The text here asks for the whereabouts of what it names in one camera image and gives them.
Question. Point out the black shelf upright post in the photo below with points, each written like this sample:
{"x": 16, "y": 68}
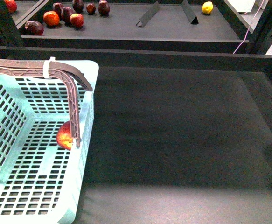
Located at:
{"x": 9, "y": 33}

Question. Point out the triangular black shelf divider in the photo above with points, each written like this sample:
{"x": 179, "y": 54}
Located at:
{"x": 191, "y": 16}

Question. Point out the black right shelf post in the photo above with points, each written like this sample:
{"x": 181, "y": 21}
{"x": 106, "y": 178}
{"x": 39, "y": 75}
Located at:
{"x": 261, "y": 38}

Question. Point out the brown basket handle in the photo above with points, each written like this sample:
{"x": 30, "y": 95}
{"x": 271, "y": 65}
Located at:
{"x": 66, "y": 73}

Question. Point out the orange fruit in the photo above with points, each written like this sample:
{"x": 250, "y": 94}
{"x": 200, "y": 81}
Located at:
{"x": 51, "y": 18}

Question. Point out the flat black shelf divider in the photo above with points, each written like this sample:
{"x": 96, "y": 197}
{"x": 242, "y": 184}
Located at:
{"x": 148, "y": 15}

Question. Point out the black produce tray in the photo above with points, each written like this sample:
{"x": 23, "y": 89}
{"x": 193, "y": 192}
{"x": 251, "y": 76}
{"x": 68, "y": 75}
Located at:
{"x": 177, "y": 138}
{"x": 222, "y": 31}

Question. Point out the yellow lemon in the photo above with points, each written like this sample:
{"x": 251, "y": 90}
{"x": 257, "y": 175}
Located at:
{"x": 207, "y": 7}

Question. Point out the light blue plastic basket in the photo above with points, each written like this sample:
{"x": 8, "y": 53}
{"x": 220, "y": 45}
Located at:
{"x": 40, "y": 182}

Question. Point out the black lower produce tray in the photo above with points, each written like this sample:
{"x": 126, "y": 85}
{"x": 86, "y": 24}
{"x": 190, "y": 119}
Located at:
{"x": 177, "y": 138}

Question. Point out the dark red apple upper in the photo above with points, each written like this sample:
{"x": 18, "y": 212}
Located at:
{"x": 78, "y": 5}

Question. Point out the dark red apple back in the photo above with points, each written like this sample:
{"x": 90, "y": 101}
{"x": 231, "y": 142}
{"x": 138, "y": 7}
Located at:
{"x": 57, "y": 7}

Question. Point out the red yellow apple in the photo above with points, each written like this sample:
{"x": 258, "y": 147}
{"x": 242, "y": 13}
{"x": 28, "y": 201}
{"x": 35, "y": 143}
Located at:
{"x": 77, "y": 20}

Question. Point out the dark red apple middle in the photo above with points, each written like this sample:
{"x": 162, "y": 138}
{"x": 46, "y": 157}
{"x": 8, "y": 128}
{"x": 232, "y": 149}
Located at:
{"x": 66, "y": 13}

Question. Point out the dark fruit far left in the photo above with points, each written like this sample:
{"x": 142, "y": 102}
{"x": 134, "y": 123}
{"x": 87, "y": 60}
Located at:
{"x": 11, "y": 5}

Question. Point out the small dark red apple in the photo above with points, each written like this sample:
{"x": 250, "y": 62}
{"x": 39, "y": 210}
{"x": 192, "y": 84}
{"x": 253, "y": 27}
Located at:
{"x": 91, "y": 8}

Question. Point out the black upper produce tray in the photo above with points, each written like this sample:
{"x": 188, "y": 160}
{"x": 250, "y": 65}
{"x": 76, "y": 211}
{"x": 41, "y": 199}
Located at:
{"x": 222, "y": 31}

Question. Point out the dark red apple right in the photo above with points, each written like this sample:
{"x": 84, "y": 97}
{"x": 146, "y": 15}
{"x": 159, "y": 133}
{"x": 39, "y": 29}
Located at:
{"x": 103, "y": 8}

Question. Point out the red apple compartment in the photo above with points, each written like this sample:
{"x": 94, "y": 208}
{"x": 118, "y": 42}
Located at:
{"x": 63, "y": 137}

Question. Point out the white zip tie right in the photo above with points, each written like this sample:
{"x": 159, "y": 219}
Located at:
{"x": 45, "y": 69}

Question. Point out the dark red apple front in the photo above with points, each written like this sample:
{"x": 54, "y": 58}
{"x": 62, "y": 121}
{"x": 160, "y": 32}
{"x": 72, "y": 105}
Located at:
{"x": 34, "y": 28}

